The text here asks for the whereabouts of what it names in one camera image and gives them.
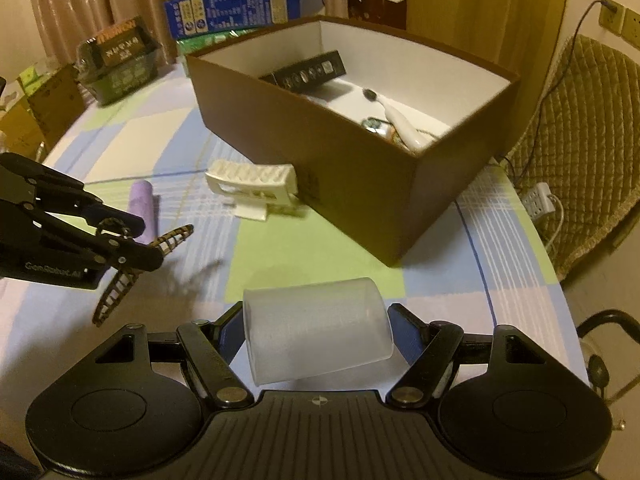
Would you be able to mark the green battery blister pack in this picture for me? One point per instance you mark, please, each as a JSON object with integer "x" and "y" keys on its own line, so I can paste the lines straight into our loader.
{"x": 382, "y": 128}

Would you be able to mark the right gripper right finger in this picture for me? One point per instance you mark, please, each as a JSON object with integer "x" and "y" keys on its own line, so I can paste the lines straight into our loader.
{"x": 429, "y": 349}

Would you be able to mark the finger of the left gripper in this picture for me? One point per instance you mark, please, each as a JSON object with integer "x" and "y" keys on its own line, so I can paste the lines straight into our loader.
{"x": 101, "y": 252}
{"x": 107, "y": 214}

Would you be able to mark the cardboard boxes at left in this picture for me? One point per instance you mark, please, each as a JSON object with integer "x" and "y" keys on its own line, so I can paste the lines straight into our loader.
{"x": 39, "y": 106}

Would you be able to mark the checked tablecloth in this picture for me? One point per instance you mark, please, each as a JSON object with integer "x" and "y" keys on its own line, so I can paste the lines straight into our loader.
{"x": 480, "y": 264}

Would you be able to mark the white electric toothbrush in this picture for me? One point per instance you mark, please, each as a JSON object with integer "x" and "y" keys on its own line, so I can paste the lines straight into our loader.
{"x": 415, "y": 140}

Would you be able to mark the wall socket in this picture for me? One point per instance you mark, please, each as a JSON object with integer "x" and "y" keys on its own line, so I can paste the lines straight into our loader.
{"x": 621, "y": 21}

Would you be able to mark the blue milk carton box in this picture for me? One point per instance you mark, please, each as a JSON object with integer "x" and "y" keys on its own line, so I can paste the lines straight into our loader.
{"x": 191, "y": 18}

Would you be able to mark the frosted plastic cup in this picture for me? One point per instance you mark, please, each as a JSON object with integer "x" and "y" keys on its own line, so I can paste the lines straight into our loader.
{"x": 304, "y": 331}

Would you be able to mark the dark red gift bag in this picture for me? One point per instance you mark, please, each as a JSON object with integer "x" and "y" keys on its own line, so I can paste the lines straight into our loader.
{"x": 391, "y": 13}

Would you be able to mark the black instant noodle bowl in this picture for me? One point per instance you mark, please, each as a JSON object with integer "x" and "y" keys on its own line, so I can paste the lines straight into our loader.
{"x": 117, "y": 61}

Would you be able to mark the green drink pack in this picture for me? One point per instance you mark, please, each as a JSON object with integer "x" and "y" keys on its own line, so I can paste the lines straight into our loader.
{"x": 196, "y": 43}

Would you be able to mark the purple cream tube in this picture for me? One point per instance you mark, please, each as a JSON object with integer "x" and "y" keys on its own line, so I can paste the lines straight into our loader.
{"x": 141, "y": 204}

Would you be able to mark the white power strip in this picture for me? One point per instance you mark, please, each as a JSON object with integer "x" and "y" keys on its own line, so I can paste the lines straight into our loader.
{"x": 537, "y": 201}

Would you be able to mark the yellow curtain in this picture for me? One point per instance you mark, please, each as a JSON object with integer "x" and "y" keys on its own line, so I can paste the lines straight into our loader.
{"x": 509, "y": 33}

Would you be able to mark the quilted olive chair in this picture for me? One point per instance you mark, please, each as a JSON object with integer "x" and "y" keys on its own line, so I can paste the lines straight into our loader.
{"x": 584, "y": 142}

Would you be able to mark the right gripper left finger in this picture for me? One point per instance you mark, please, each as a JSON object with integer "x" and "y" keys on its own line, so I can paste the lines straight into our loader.
{"x": 209, "y": 347}

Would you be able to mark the black shaver box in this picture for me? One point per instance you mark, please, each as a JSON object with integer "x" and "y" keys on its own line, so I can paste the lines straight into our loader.
{"x": 308, "y": 74}

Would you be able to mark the brown cardboard storage box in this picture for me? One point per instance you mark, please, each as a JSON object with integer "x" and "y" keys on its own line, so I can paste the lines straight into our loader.
{"x": 377, "y": 193}

